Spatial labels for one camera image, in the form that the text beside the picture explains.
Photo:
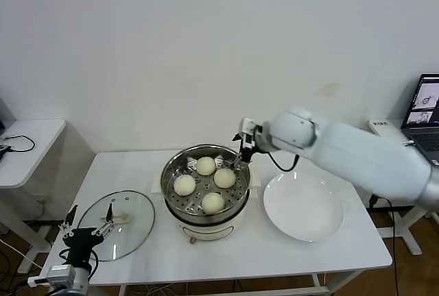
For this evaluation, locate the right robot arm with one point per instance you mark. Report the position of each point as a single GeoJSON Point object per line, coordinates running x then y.
{"type": "Point", "coordinates": [360, 152]}

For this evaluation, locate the white side desk with laptop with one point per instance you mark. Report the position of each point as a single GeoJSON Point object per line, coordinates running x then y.
{"type": "Point", "coordinates": [394, 131]}

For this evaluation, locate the black small device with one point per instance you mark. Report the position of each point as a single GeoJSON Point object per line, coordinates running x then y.
{"type": "Point", "coordinates": [2, 152]}

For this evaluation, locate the white round plate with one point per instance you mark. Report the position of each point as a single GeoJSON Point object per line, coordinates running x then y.
{"type": "Point", "coordinates": [303, 207]}

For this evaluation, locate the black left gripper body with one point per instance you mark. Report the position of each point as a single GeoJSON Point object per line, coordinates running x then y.
{"type": "Point", "coordinates": [80, 239]}

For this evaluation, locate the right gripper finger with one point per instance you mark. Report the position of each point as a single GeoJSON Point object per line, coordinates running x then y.
{"type": "Point", "coordinates": [247, 135]}
{"type": "Point", "coordinates": [238, 137]}

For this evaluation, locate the white steamed baozi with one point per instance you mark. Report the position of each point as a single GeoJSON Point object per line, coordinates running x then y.
{"type": "Point", "coordinates": [212, 203]}
{"type": "Point", "coordinates": [184, 185]}
{"type": "Point", "coordinates": [205, 166]}
{"type": "Point", "coordinates": [224, 177]}

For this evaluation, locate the cream electric cooker pot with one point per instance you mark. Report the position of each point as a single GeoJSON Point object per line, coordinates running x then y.
{"type": "Point", "coordinates": [205, 232]}

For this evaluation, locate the white work table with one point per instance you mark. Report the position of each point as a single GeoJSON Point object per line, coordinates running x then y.
{"type": "Point", "coordinates": [137, 162]}

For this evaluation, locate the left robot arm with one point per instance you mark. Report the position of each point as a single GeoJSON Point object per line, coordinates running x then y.
{"type": "Point", "coordinates": [77, 289]}

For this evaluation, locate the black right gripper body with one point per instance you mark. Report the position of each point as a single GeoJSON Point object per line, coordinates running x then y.
{"type": "Point", "coordinates": [262, 136]}

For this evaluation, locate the grey open laptop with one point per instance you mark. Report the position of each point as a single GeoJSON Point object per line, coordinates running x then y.
{"type": "Point", "coordinates": [428, 131]}

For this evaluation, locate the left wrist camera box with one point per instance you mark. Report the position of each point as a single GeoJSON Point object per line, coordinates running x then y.
{"type": "Point", "coordinates": [60, 273]}

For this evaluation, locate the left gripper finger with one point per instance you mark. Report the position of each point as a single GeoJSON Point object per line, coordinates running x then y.
{"type": "Point", "coordinates": [68, 227]}
{"type": "Point", "coordinates": [109, 219]}

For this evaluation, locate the perforated steel steamer basket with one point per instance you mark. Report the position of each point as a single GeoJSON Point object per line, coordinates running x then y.
{"type": "Point", "coordinates": [171, 172]}

